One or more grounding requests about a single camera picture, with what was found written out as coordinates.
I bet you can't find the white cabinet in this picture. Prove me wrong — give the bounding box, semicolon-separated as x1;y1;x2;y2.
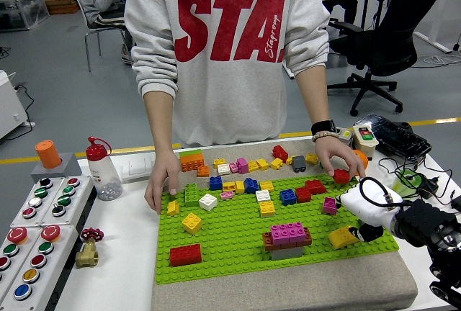
0;69;36;140

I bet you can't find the bead bracelet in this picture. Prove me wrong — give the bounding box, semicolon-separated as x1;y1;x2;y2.
311;130;341;143

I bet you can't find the person's right hand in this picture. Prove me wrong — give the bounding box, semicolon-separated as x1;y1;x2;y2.
144;158;182;215

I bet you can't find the grey block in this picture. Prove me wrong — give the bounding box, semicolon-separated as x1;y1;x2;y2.
30;152;83;184

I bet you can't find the orange fruit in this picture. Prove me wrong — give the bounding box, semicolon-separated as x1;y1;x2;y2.
351;149;370;172

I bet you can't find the green plastic cup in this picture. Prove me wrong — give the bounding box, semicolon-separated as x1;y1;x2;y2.
390;168;422;199

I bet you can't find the red square brick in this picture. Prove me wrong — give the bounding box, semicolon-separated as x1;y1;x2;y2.
333;168;352;185

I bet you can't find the long magenta brick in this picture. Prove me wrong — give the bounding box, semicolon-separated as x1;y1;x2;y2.
269;221;307;244

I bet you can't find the large yellow square brick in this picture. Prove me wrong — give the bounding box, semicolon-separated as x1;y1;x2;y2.
182;212;203;236

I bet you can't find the grey chair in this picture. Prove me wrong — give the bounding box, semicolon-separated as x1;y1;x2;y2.
73;0;133;73

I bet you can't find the white wall switch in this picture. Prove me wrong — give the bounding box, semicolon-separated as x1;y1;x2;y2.
122;157;156;184

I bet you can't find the grey button box two green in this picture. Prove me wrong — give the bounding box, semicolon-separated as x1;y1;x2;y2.
40;175;97;227

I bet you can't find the wooden crate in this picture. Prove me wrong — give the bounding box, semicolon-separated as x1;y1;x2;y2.
43;0;80;16

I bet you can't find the white switch box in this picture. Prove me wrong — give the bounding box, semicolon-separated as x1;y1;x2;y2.
352;124;380;161

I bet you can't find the long grey button box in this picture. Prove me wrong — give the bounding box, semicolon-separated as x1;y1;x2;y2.
0;227;41;299

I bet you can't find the black wristwatch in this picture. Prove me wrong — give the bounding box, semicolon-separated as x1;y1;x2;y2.
310;119;338;136

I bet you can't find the orange cylinder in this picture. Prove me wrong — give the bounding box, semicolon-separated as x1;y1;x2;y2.
35;140;63;170

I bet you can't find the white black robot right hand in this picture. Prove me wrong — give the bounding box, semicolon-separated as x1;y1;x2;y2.
334;180;404;244

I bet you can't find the magenta square brick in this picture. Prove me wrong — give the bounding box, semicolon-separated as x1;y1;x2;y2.
321;197;338;215

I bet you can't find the black power adapter with cord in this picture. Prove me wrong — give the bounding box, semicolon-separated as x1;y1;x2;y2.
377;155;461;218

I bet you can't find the grey-brown foam mat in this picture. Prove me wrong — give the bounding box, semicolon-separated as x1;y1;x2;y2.
151;137;419;311

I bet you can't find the yellow curved brick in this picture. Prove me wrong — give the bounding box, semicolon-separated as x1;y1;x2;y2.
327;226;361;251

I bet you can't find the black office chair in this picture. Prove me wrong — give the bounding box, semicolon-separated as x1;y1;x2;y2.
326;0;451;117

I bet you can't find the person's left hand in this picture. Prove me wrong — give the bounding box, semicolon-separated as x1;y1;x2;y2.
315;134;367;186

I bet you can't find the orange brick with green top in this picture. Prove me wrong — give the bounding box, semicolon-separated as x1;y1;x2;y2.
179;149;205;173

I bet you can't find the clear squeeze bottle red cap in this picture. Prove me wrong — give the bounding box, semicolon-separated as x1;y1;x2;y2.
85;136;124;202

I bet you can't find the long button box blue button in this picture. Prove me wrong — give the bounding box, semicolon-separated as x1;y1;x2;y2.
0;224;79;311

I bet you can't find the clear storage box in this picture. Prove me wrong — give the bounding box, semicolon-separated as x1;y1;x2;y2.
0;0;50;32

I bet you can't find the brass valve red handwheel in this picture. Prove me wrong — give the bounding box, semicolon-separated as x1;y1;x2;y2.
74;227;104;269

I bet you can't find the black handheld controller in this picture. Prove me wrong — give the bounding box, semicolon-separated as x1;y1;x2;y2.
354;114;432;163

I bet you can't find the large red brick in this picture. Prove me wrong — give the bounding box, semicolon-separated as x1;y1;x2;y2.
169;243;202;268

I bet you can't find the tall green brick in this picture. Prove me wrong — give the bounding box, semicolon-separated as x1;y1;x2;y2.
184;183;200;208

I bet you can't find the green studded baseplate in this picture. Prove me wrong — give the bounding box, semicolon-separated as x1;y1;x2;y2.
154;173;400;286

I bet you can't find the long red brick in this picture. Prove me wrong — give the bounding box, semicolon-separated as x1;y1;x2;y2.
305;179;328;196

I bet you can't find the light grey base brick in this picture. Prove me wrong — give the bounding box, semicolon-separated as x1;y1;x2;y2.
270;245;305;261

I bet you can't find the grey button box silver button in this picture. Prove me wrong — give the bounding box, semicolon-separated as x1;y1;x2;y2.
9;176;66;228

